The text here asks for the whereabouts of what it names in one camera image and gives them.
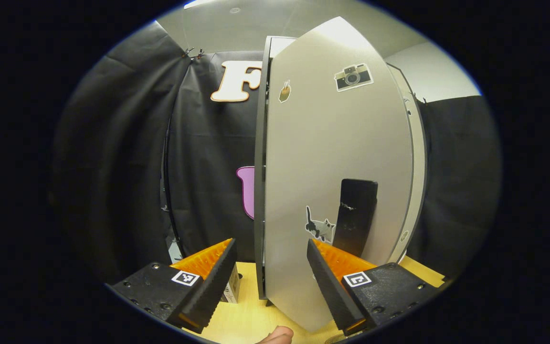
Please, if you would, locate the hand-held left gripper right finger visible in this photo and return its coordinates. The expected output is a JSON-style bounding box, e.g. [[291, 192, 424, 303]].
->
[[307, 238, 440, 336]]

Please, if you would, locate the white cabinet door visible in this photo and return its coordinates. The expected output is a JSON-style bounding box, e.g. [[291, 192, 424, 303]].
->
[[386, 62, 423, 264], [263, 17, 415, 333]]

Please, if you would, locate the black backdrop cloth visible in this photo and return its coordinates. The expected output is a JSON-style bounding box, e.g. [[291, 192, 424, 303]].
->
[[51, 21, 502, 282]]

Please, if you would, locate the black backdrop stand pole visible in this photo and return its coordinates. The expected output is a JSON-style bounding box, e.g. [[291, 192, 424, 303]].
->
[[160, 107, 182, 249]]

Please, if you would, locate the small white labelled box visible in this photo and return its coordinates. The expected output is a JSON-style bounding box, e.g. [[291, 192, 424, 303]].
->
[[221, 275, 241, 304]]

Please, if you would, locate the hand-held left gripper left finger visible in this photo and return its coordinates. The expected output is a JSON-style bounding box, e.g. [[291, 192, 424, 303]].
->
[[106, 237, 238, 334]]

